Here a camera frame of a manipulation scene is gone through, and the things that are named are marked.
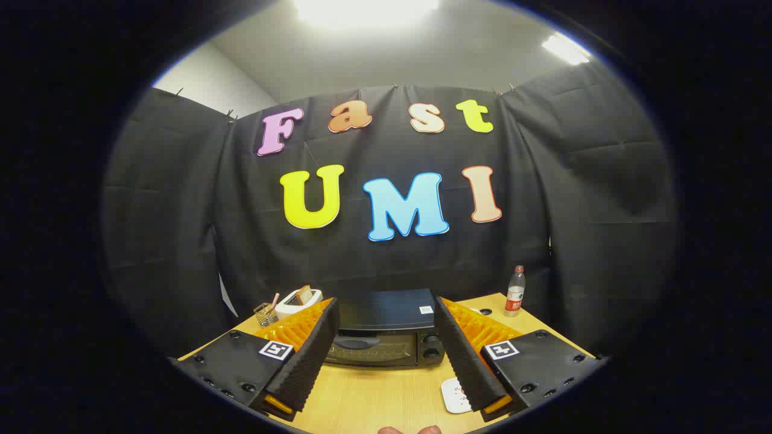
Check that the black oven knob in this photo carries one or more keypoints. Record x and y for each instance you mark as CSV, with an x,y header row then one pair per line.
x,y
432,339
431,354

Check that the pink pen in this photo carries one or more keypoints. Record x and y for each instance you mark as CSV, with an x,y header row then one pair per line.
x,y
274,300

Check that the black toaster oven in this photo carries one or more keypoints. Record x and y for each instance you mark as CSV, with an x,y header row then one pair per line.
x,y
386,310

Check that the ceiling light panel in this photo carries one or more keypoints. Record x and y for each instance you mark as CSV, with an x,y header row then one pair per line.
x,y
365,11
566,49

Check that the clear water bottle red label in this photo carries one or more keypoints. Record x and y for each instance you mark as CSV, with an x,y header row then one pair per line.
x,y
514,295

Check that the glass toaster oven door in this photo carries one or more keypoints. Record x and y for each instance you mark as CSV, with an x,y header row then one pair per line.
x,y
374,351

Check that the white square plate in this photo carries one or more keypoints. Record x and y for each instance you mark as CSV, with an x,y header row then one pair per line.
x,y
452,395

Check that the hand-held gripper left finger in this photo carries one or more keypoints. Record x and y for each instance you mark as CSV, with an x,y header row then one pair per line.
x,y
313,355

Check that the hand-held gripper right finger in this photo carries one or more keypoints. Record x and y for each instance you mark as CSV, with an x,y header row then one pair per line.
x,y
461,355

